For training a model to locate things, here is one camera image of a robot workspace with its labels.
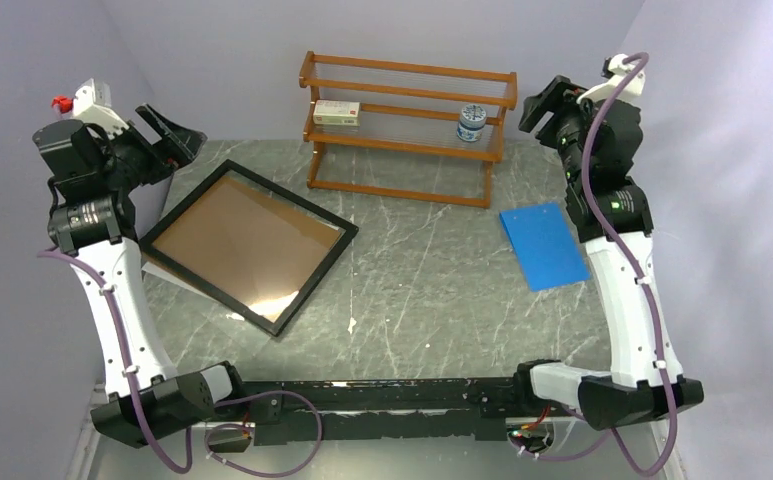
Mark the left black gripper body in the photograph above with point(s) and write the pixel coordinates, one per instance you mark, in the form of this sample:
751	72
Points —
133	160

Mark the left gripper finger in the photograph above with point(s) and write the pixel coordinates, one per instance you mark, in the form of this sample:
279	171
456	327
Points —
157	122
182	145

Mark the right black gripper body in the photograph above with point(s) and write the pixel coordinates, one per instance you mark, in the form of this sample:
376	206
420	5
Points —
563	127

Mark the white photo paper sheet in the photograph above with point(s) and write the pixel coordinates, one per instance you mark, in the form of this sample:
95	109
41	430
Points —
160	272

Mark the picture frame black and gold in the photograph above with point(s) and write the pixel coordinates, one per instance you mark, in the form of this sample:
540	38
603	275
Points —
349	232

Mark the brown cardboard backing board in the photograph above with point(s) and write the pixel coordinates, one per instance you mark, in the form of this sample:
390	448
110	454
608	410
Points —
249	243

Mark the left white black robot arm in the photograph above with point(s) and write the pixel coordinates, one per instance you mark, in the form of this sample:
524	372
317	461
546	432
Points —
97	159

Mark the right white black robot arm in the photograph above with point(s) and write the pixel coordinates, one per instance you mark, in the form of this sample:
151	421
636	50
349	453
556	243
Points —
612	218

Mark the blue white ceramic jar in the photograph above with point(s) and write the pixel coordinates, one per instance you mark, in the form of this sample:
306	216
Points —
471	122

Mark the blue clipboard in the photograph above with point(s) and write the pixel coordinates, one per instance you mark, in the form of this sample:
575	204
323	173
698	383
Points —
545	249

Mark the white red small box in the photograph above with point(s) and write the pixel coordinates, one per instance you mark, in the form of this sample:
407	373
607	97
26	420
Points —
333	112

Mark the orange wooden shelf rack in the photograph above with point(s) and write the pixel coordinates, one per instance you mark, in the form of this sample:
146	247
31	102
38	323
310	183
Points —
408	108

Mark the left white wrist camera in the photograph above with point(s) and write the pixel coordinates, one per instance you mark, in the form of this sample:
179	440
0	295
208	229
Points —
91	103

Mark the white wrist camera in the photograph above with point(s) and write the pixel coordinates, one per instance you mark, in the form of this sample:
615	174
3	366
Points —
91	103
624	79

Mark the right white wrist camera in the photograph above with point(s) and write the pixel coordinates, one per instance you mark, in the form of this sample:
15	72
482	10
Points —
624	79

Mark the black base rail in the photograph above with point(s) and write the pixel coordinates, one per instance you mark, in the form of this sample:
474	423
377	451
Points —
483	408

